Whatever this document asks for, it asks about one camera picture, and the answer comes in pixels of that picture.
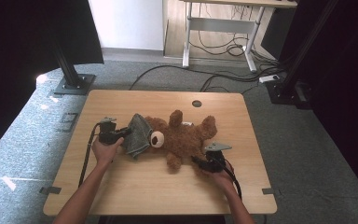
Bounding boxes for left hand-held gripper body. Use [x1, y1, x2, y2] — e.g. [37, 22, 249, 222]
[98, 117, 122, 145]

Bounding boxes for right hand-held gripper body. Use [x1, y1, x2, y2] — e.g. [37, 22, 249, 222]
[203, 142, 233, 174]

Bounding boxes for grey terry cloth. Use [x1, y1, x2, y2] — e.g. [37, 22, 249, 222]
[122, 113, 154, 160]

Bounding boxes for brown teddy bear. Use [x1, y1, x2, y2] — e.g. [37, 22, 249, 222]
[144, 109, 218, 175]

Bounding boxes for person's left hand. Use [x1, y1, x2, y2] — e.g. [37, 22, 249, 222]
[91, 136, 125, 169]

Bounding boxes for person's right hand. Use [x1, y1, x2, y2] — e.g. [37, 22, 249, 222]
[204, 163, 236, 194]

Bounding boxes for white power strip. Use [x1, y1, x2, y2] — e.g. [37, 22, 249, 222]
[258, 74, 281, 84]

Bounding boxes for black curtain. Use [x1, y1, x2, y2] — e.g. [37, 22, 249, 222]
[0, 0, 104, 166]
[260, 0, 358, 200]

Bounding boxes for slanted black metal stand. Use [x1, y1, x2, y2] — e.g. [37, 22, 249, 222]
[265, 0, 339, 110]

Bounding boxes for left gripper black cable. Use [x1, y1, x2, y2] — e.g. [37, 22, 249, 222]
[77, 122, 103, 188]

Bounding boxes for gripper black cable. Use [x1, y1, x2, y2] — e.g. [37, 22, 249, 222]
[215, 158, 242, 200]
[77, 122, 103, 188]

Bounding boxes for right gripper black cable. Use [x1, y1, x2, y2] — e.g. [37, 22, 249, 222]
[215, 158, 242, 200]

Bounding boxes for black stand with base plate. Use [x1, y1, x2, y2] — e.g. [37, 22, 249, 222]
[50, 40, 97, 96]

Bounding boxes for grey table edge bracket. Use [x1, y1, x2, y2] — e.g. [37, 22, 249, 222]
[39, 186, 62, 196]
[261, 188, 282, 196]

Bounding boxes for long black floor cable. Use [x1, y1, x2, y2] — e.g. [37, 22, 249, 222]
[129, 63, 264, 91]

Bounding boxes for coiled black cables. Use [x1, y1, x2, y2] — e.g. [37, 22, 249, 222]
[188, 31, 250, 58]

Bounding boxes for white desk frame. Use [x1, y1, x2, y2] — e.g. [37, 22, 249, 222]
[180, 0, 298, 73]

